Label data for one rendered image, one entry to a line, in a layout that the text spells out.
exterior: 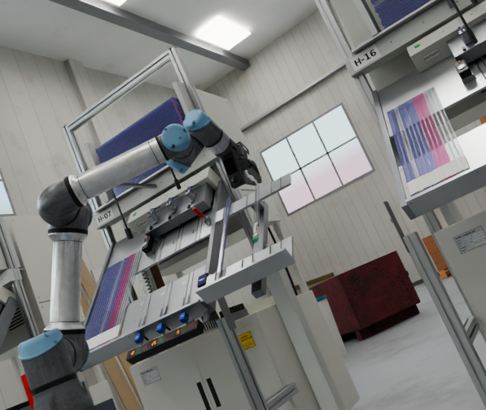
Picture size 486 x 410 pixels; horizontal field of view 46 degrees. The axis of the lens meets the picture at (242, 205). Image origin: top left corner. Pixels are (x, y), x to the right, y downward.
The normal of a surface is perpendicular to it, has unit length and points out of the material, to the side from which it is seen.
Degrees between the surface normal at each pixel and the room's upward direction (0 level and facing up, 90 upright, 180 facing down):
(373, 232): 90
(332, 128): 90
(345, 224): 90
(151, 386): 90
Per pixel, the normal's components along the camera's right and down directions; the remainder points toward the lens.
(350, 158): -0.50, 0.03
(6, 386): 0.77, -0.44
